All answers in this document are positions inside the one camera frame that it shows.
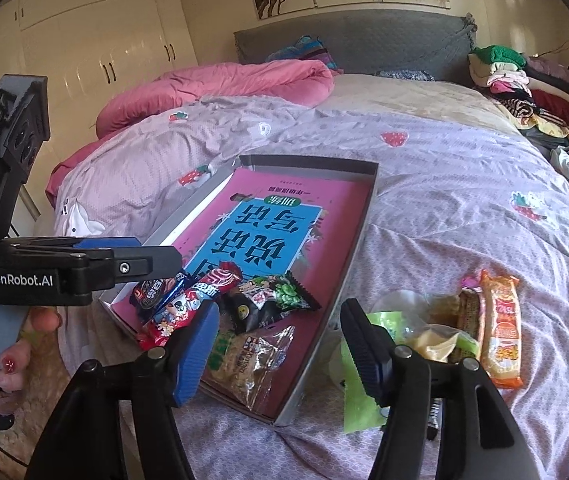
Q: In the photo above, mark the blue cookie packet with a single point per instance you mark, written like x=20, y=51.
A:
x=157, y=295

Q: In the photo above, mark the beige bed sheet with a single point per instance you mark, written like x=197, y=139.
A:
x=414, y=105

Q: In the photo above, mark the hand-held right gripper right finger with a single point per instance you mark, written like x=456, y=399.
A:
x=364, y=350

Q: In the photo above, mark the clear biscuit packet green label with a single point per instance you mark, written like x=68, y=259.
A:
x=249, y=365

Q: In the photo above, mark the tan spotted cloth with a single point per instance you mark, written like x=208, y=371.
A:
x=54, y=385

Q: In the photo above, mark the grey padded headboard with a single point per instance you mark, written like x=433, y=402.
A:
x=389, y=40

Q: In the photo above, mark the pile of folded clothes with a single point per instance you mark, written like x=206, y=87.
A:
x=529, y=90

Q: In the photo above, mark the pink quilt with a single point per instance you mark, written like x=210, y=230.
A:
x=214, y=85

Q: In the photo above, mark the yellow pastry clear packet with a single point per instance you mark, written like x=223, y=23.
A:
x=434, y=345

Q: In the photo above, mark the shallow pink printed cardboard box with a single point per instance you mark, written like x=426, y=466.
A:
x=339, y=210

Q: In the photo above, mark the purple rice cracker packet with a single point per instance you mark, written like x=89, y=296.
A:
x=470, y=320

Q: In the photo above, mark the teal striped pillow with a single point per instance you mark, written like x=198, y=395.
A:
x=304, y=52

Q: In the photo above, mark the black green snack packet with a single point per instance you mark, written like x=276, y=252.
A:
x=264, y=305

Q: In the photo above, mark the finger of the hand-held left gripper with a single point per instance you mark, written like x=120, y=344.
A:
x=104, y=243
x=139, y=265

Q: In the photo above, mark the person's left hand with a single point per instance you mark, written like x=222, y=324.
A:
x=12, y=367

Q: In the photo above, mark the orange snack packet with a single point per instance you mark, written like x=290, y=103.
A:
x=501, y=330

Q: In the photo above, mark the dark patterned cloth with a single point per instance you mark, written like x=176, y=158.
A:
x=404, y=76

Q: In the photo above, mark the purple strawberry print blanket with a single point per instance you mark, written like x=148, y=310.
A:
x=464, y=200

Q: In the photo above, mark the cream wardrobe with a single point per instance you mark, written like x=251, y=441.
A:
x=89, y=60

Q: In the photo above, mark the red cartoon snack packet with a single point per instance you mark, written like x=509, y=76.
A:
x=184, y=310

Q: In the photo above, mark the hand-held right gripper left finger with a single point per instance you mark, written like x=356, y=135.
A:
x=197, y=355

